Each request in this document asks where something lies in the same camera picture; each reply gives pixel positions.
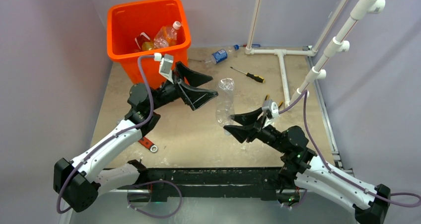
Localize orange plastic bin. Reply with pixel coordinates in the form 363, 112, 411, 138
107, 0, 191, 83

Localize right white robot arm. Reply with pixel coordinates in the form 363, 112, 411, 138
223, 108, 391, 224

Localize blue cap pen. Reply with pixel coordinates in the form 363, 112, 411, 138
242, 44, 261, 48

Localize yellow black screwdriver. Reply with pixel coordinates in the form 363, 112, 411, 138
230, 67, 265, 83

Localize orange drink bottle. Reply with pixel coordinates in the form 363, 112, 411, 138
153, 21, 182, 49

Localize yellow handle pliers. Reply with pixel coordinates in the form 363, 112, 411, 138
264, 94, 283, 107

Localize red handle adjustable wrench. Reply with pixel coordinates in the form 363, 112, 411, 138
138, 137, 158, 153

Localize white PVC pipe frame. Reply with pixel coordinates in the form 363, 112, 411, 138
245, 0, 349, 102

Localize blue label bottle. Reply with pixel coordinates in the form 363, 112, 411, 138
204, 44, 240, 65

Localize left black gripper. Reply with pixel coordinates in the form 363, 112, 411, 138
148, 62, 217, 111

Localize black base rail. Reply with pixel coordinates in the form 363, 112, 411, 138
128, 160, 301, 205

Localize red gold snack wrapper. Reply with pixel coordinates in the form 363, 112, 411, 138
135, 32, 154, 52

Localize white PVC diagonal pole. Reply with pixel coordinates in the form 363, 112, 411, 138
285, 0, 385, 107

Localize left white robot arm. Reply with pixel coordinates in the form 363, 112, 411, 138
53, 62, 218, 214

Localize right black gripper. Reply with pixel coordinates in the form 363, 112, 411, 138
224, 107, 287, 153

